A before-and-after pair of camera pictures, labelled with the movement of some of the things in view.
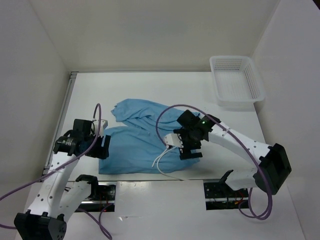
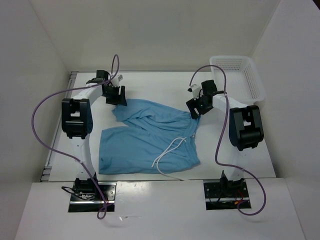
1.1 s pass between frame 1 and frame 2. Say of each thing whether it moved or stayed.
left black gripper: moved
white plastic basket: stayed
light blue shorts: stayed
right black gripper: moved
